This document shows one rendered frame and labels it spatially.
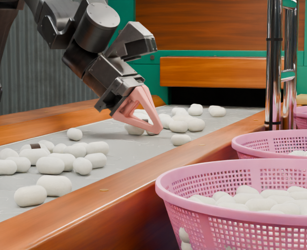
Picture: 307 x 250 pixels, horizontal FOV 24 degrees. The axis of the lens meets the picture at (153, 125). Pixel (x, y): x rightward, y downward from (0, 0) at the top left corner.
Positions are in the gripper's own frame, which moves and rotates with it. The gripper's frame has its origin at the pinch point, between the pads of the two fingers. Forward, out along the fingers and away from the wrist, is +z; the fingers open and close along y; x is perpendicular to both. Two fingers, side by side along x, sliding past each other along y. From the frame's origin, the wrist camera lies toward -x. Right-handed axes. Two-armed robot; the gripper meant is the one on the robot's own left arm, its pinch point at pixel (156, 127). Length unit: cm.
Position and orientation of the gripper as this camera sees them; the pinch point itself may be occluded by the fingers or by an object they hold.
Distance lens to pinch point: 117.4
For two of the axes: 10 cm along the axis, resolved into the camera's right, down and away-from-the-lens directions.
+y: 3.5, -1.1, 9.3
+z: 7.1, 6.7, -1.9
